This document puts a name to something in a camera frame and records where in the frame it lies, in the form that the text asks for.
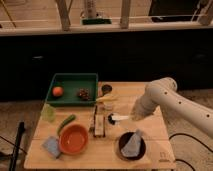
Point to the white handled dish brush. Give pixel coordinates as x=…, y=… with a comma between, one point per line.
x=112, y=118

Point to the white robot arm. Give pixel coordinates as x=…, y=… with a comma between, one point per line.
x=163, y=93

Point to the dark brown bowl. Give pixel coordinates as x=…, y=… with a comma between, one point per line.
x=121, y=143

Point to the red bowl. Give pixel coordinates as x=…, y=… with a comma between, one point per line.
x=73, y=139

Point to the grey cloth in bowl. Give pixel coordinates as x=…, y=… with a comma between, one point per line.
x=132, y=147

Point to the yellow banana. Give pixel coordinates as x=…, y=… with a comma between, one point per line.
x=106, y=98

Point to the brown pine cone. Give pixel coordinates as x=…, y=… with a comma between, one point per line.
x=84, y=94

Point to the green plastic tray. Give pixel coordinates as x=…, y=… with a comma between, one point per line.
x=71, y=84

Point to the dark metal utensil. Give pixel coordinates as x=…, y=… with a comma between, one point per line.
x=92, y=124

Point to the green okra pod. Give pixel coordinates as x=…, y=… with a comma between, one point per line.
x=65, y=122

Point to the orange tomato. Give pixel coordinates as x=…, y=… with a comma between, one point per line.
x=57, y=91

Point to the translucent green cup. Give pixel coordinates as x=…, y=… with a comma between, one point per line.
x=48, y=113

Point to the blue grey sponge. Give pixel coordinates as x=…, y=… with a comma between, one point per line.
x=51, y=145

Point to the black stand pole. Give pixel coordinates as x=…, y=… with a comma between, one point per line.
x=20, y=132

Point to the green base white post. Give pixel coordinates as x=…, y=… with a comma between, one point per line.
x=90, y=16

